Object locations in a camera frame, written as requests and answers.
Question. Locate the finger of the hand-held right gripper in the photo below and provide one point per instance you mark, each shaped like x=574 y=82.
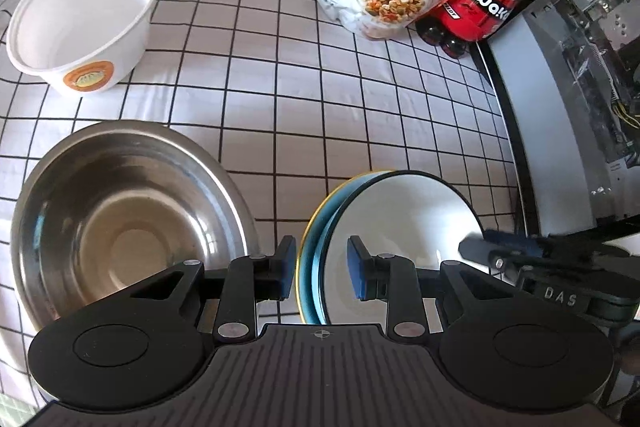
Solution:
x=485 y=249

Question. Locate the white checked tablecloth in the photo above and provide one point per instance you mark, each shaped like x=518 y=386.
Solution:
x=300 y=107

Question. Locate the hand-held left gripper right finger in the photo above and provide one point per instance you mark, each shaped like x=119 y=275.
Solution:
x=356 y=267

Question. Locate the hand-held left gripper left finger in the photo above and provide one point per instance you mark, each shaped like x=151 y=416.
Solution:
x=290 y=267

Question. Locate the white computer case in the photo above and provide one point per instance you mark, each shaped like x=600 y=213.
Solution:
x=575 y=107

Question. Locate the white bowl with orange logo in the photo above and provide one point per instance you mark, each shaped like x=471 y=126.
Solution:
x=80 y=17

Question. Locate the stainless steel bowl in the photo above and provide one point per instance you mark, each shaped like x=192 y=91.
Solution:
x=125 y=207

